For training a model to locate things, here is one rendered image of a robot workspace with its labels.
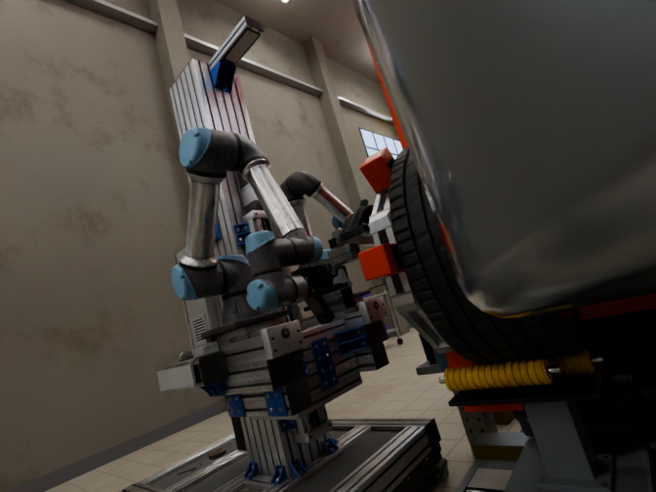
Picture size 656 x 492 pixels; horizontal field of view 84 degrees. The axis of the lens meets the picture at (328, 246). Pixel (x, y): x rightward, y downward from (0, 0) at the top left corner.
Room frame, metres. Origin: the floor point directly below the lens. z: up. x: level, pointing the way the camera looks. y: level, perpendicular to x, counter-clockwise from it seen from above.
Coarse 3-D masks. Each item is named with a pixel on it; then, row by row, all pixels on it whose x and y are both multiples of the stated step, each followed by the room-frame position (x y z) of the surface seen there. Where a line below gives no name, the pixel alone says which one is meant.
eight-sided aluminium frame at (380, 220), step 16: (384, 192) 0.99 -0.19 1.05; (384, 208) 0.92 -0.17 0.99; (384, 224) 0.90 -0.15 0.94; (384, 240) 0.93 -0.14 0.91; (400, 272) 0.90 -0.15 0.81; (400, 288) 0.93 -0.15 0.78; (400, 304) 0.91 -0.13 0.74; (416, 304) 0.89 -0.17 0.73; (416, 320) 0.96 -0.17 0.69; (432, 336) 1.01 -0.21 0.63
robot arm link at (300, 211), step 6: (282, 186) 1.70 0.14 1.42; (288, 186) 1.66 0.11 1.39; (288, 192) 1.69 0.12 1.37; (294, 192) 1.69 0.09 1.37; (288, 198) 1.70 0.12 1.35; (294, 198) 1.70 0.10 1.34; (300, 198) 1.71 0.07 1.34; (294, 204) 1.71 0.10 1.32; (300, 204) 1.72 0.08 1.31; (294, 210) 1.71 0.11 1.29; (300, 210) 1.72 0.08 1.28; (300, 216) 1.71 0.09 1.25; (306, 216) 1.73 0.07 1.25; (306, 222) 1.72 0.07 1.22; (306, 228) 1.72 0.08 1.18
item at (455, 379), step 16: (448, 368) 1.03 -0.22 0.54; (464, 368) 0.99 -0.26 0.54; (480, 368) 0.96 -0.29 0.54; (496, 368) 0.94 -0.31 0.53; (512, 368) 0.91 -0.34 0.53; (528, 368) 0.89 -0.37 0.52; (544, 368) 0.87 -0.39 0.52; (560, 368) 0.88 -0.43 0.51; (448, 384) 1.01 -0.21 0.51; (464, 384) 0.98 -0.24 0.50; (480, 384) 0.96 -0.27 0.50; (496, 384) 0.94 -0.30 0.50; (512, 384) 0.92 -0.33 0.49; (528, 384) 0.90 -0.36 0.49
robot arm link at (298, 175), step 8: (296, 176) 1.62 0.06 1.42; (304, 176) 1.62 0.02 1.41; (312, 176) 1.63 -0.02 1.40; (288, 184) 1.65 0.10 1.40; (296, 184) 1.63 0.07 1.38; (304, 184) 1.62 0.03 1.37; (312, 184) 1.62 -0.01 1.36; (320, 184) 1.64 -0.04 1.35; (296, 192) 1.67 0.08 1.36; (304, 192) 1.65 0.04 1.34; (312, 192) 1.64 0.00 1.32; (320, 192) 1.65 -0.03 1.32; (328, 192) 1.67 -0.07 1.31; (320, 200) 1.67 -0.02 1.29; (328, 200) 1.67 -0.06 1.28; (336, 200) 1.69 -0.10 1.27; (328, 208) 1.70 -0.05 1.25; (336, 208) 1.69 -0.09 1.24; (344, 208) 1.71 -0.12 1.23; (336, 216) 1.73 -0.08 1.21; (344, 216) 1.72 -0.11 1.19; (368, 232) 1.75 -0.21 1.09
